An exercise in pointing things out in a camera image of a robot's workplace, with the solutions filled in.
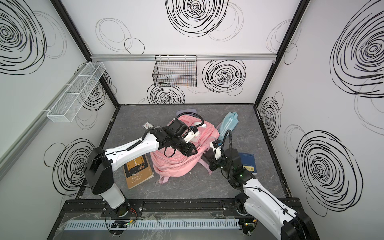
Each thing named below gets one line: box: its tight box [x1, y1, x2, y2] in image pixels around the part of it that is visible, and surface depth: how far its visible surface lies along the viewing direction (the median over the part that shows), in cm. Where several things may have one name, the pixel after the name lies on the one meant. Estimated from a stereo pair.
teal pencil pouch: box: [216, 112, 239, 142], surface depth 107 cm
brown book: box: [123, 154, 155, 190], surface depth 84 cm
